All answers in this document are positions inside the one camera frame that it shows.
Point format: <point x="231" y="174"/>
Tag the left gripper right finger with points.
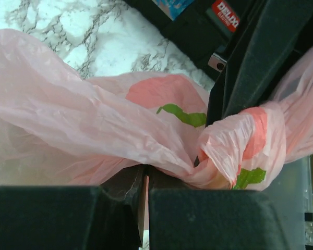
<point x="160" y="181"/>

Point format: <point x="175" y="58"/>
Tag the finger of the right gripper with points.
<point x="257" y="61"/>
<point x="219" y="97"/>

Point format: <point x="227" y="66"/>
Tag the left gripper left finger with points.
<point x="126" y="186"/>

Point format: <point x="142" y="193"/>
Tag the pink plastic bag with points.
<point x="57" y="128"/>

